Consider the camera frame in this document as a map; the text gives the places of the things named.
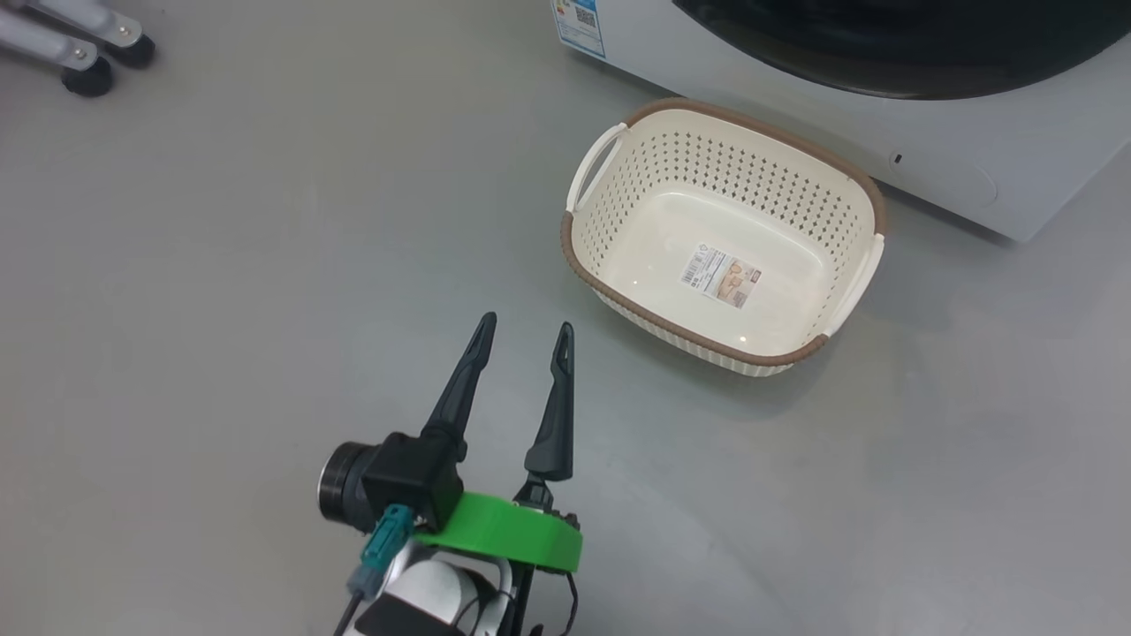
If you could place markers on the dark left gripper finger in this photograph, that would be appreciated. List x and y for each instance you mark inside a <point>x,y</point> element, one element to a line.
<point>557,424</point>
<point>464,380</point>

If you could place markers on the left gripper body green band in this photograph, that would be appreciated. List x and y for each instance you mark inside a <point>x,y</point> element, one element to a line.
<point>512,534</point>

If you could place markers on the washing machine door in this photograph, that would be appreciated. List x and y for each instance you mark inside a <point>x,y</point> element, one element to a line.
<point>928,44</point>

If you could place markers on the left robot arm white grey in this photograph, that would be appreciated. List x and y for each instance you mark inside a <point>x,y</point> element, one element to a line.
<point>433,592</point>

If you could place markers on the white front-load washing machine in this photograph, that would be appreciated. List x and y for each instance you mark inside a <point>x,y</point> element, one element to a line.
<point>795,97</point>

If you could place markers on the basket product label sticker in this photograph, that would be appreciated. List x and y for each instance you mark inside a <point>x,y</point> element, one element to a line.
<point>720,276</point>

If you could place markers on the cream perforated laundry basket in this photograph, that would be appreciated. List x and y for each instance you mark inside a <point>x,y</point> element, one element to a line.
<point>636,185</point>

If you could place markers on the blue energy label sticker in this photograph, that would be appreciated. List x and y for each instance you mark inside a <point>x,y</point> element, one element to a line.
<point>579,26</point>

